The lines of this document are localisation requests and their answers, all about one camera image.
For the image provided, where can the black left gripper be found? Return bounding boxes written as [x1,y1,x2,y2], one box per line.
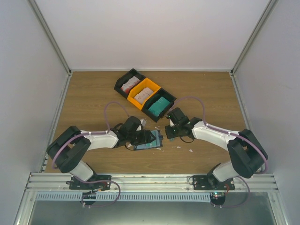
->
[128,130,156,146]

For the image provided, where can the blue card holder wallet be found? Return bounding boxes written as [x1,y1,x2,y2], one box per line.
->
[135,129,164,151]

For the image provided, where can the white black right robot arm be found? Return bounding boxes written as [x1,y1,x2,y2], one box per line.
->
[165,108,268,190]

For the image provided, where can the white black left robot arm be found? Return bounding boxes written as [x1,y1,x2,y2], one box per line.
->
[46,116,156,189]

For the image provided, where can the teal card stack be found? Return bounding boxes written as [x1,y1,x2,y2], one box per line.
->
[149,97,170,117]

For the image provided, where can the black right card bin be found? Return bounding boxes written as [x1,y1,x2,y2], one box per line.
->
[142,89,177,122]

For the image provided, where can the yellow middle card bin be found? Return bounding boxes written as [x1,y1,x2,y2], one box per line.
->
[127,78,161,110]

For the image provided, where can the red white card stack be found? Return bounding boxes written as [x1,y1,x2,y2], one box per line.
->
[121,76,141,94]

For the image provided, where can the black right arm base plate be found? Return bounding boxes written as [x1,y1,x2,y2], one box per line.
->
[188,175,235,191]

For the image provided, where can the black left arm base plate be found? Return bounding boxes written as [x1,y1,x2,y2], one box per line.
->
[66,174,112,191]

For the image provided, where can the grey slotted cable duct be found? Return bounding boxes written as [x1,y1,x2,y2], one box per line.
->
[36,191,210,203]

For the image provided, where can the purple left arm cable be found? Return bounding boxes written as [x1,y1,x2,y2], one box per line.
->
[52,101,132,181]

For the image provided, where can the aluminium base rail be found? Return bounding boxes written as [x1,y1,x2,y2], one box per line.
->
[25,173,278,192]

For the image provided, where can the aluminium corner post right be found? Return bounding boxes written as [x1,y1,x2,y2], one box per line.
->
[230,0,278,76]

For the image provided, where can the aluminium corner post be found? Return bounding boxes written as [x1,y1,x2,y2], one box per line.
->
[230,0,278,76]
[27,0,72,76]

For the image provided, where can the aluminium corner post left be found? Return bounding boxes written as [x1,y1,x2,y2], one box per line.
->
[27,0,72,76]

